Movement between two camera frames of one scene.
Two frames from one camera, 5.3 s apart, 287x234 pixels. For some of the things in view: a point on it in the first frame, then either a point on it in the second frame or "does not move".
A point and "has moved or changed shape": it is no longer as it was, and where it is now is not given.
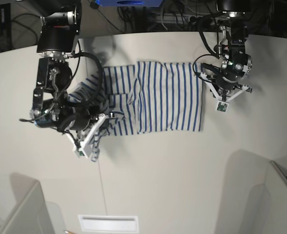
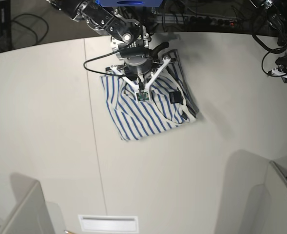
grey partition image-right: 256,198 does not move
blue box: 130,3 does not move
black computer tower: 5,37 does not move
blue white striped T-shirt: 148,97 has moved or changed shape
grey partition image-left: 31,216 does not move
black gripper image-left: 73,118 → 139,60
